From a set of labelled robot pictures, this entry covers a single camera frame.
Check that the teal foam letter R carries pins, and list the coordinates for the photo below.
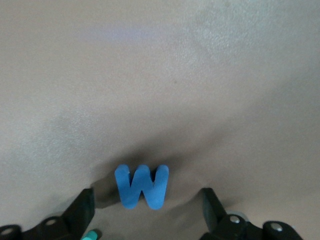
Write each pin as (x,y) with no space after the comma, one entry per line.
(91,235)

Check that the blue foam letter M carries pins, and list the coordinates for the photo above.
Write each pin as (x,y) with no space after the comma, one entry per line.
(141,185)

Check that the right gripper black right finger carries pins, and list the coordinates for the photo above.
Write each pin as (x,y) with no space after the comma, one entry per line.
(213,215)

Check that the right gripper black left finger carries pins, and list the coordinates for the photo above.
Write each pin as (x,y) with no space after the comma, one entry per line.
(80,212)

